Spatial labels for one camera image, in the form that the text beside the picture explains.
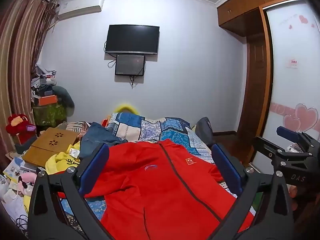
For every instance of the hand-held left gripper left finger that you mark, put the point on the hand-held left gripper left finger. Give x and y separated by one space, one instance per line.
96 165

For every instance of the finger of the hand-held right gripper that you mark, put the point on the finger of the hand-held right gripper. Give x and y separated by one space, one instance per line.
267 146
287 132

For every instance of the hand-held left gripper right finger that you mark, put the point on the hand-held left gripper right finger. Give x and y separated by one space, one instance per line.
226 166

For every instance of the red zip jacket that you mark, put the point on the red zip jacket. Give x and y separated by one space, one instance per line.
155 192

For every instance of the blue denim jeans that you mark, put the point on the blue denim jeans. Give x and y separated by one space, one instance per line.
100 136

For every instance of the yellow printed garment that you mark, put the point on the yellow printed garment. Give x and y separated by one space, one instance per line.
58 163

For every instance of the white heart-print sliding door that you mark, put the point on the white heart-print sliding door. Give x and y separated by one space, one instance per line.
292 92

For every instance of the grey cloth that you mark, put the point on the grey cloth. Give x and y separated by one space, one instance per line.
203 130

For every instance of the small orange cloth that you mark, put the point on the small orange cloth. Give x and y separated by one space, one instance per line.
105 122

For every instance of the striped beige cloth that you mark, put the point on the striped beige cloth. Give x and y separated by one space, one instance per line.
73 127

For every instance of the wooden folding lap table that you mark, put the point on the wooden folding lap table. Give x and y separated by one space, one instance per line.
45 145

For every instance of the blue patchwork quilt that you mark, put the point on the blue patchwork quilt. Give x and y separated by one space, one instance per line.
150 130

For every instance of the yellow object behind quilt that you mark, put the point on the yellow object behind quilt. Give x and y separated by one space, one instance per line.
126 107

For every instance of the dark green-grey cloth bundle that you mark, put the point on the dark green-grey cloth bundle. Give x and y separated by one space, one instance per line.
65 100

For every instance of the pink soft toy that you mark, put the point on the pink soft toy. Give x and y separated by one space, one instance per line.
26 182

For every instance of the scattered papers and booklets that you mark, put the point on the scattered papers and booklets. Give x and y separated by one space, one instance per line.
16 168

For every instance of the orange box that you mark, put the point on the orange box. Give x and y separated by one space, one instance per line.
47 100

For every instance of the red plush toy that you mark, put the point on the red plush toy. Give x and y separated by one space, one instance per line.
18 123

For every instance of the pile of assorted clutter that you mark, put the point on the pile of assorted clutter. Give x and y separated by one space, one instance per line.
42 80

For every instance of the brown striped curtain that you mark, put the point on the brown striped curtain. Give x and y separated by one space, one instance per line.
17 55

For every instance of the wooden overhead wardrobe cabinet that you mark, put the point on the wooden overhead wardrobe cabinet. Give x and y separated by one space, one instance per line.
240 5

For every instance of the small black wall monitor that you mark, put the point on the small black wall monitor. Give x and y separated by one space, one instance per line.
130 65

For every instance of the black wall television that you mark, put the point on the black wall television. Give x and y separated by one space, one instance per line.
132 38

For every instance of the white wall air conditioner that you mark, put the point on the white wall air conditioner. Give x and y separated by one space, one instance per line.
80 6

